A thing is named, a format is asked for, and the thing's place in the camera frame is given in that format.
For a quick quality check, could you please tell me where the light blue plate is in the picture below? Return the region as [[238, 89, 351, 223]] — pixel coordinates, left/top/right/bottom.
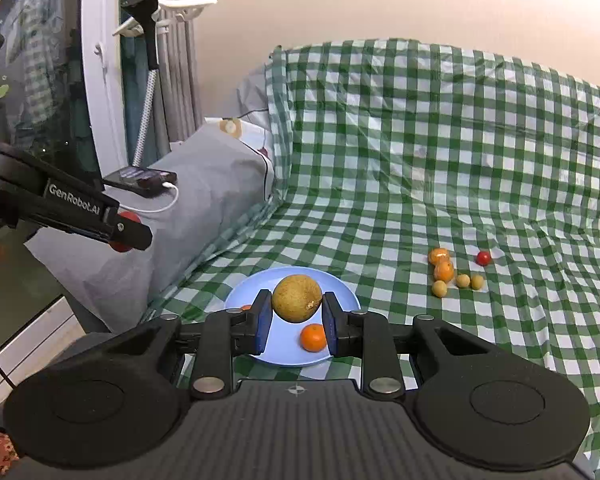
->
[[224, 266, 361, 367]]

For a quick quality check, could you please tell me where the hanging checkered shirt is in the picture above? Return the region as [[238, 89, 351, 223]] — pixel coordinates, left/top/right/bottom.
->
[[10, 0, 76, 106]]

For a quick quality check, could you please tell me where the black smartphone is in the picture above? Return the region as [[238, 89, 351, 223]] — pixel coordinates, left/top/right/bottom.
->
[[102, 165, 177, 198]]

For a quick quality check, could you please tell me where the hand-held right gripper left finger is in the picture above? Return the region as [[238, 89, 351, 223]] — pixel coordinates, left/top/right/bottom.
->
[[99, 289, 274, 397]]

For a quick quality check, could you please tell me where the grey curtain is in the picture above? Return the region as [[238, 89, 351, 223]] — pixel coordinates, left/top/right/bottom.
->
[[157, 0, 203, 148]]

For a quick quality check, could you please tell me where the teal curtain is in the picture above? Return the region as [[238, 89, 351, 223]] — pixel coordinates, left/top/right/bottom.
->
[[120, 35, 153, 166]]

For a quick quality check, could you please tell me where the white door frame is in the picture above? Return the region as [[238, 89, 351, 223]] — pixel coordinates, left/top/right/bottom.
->
[[77, 0, 131, 181]]

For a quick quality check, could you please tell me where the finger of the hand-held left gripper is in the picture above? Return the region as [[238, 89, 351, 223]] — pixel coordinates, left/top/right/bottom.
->
[[105, 207, 154, 252]]

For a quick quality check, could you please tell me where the grey fabric cover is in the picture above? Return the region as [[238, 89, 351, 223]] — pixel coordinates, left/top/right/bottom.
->
[[24, 124, 276, 333]]

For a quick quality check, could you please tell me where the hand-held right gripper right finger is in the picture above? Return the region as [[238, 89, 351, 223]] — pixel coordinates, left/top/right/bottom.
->
[[322, 292, 502, 397]]

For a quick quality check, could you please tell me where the green white checkered cloth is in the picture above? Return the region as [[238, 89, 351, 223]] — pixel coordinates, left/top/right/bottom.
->
[[145, 37, 600, 480]]

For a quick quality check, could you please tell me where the white charging cable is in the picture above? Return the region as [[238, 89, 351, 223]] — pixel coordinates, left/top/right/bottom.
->
[[120, 182, 180, 213]]

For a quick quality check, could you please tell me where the black-handled dotted stick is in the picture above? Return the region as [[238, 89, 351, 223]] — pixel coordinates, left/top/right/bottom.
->
[[121, 0, 162, 167]]

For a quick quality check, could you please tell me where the grey pillow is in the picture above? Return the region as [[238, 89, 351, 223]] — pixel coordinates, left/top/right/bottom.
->
[[236, 47, 288, 133]]

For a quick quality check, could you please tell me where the patterned white pillow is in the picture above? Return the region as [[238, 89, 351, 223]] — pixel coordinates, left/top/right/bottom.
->
[[204, 116, 276, 161]]

